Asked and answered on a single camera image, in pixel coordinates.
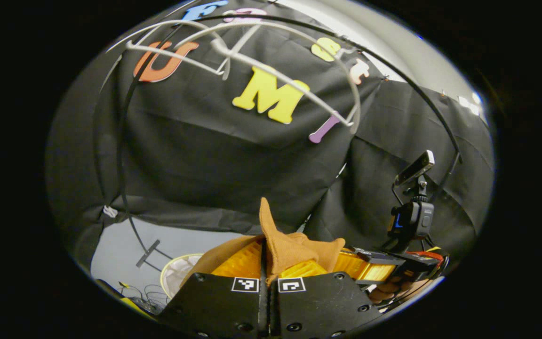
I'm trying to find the brown shirt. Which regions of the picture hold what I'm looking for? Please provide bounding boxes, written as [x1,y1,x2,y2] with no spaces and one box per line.
[179,197,347,289]

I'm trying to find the white round laundry hamper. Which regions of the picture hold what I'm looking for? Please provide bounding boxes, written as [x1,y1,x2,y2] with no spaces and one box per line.
[160,253,204,300]

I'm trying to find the thin black cables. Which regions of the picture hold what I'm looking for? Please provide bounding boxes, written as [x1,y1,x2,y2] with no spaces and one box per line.
[120,282,170,315]

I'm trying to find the black clothes rack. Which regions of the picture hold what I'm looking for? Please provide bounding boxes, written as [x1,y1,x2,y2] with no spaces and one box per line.
[91,13,463,269]

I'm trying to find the small ceiling light panel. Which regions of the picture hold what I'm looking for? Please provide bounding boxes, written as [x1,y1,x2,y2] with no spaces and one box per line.
[458,94,482,117]

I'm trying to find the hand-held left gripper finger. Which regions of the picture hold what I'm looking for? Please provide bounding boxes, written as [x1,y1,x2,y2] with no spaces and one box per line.
[270,259,383,339]
[157,239,270,339]

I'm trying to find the black backdrop cloth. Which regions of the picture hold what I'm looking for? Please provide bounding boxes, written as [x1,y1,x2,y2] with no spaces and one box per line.
[45,0,495,274]

